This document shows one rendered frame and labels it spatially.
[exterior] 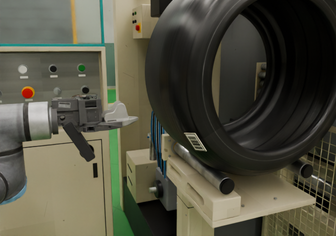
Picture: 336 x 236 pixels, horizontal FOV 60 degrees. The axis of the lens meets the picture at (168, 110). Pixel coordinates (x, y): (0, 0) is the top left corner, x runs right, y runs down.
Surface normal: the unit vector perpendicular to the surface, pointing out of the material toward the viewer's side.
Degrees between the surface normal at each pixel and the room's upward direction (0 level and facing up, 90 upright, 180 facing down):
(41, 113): 57
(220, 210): 90
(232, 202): 90
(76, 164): 90
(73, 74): 90
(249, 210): 0
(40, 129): 101
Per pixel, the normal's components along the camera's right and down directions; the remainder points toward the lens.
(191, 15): -0.36, -0.19
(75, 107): 0.35, 0.20
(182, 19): -0.69, -0.35
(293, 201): 0.00, -0.98
